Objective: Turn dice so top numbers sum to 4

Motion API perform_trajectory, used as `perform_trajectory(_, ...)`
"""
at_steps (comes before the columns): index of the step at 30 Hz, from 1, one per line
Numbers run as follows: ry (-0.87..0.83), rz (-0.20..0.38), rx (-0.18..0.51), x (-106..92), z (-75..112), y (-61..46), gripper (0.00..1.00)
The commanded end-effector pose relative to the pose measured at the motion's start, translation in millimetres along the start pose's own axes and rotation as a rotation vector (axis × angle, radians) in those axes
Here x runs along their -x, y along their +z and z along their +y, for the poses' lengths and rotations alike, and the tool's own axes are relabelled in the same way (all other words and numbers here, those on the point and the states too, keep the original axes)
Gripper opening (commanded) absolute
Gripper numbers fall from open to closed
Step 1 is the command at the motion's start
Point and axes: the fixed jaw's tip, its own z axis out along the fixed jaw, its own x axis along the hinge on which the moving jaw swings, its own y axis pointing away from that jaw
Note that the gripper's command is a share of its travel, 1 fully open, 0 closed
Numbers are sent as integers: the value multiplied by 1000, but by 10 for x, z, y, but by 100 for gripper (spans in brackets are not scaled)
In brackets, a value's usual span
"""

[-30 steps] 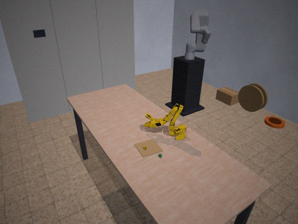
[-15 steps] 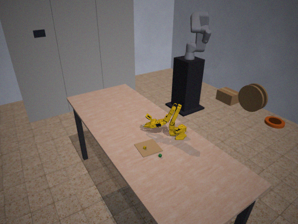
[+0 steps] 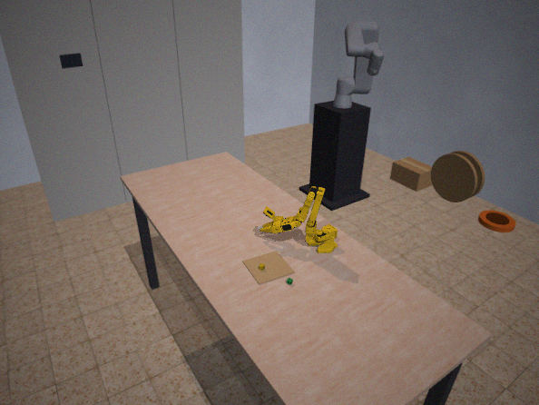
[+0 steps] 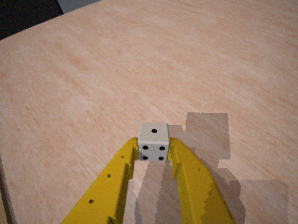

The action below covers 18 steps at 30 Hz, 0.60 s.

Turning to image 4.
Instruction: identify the white die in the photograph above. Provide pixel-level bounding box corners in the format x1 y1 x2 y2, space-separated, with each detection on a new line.
138 122 170 162

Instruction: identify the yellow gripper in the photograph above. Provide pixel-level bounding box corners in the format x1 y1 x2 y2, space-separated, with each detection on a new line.
61 137 237 224

